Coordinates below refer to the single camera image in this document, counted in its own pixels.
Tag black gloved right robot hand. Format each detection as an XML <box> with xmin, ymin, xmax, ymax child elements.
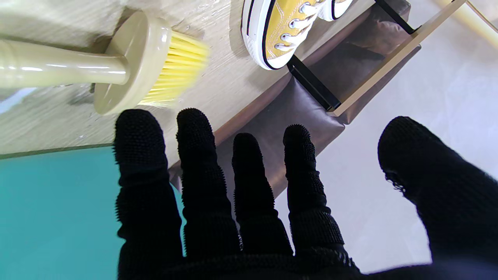
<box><xmin>114</xmin><ymin>108</ymin><xmax>498</xmax><ymax>280</ymax></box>

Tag yellow canvas sneaker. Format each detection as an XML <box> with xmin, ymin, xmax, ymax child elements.
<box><xmin>241</xmin><ymin>0</ymin><xmax>325</xmax><ymax>71</ymax></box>
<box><xmin>317</xmin><ymin>0</ymin><xmax>353</xmax><ymax>22</ymax></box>

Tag wooden brush yellow bristles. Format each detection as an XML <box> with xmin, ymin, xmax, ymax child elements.
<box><xmin>0</xmin><ymin>11</ymin><xmax>210</xmax><ymax>116</ymax></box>

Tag brown leather sofa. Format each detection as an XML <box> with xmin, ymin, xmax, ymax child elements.
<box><xmin>169</xmin><ymin>0</ymin><xmax>423</xmax><ymax>199</ymax></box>

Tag green plastic basin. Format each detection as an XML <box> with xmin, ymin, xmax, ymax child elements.
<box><xmin>0</xmin><ymin>145</ymin><xmax>186</xmax><ymax>280</ymax></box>

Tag white paper scrap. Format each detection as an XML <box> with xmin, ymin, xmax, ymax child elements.
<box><xmin>0</xmin><ymin>87</ymin><xmax>37</xmax><ymax>114</ymax></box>

